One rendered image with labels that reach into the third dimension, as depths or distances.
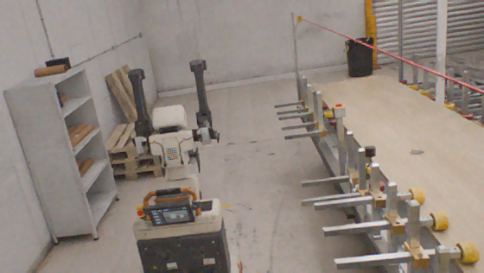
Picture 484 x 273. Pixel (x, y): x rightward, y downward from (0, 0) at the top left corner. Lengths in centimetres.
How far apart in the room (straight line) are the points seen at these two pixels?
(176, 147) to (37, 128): 168
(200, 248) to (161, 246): 24
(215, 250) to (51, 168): 203
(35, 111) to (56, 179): 65
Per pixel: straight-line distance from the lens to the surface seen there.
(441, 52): 396
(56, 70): 449
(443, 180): 265
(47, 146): 415
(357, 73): 945
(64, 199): 431
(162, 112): 285
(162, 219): 260
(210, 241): 268
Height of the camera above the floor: 201
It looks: 21 degrees down
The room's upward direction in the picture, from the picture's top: 10 degrees counter-clockwise
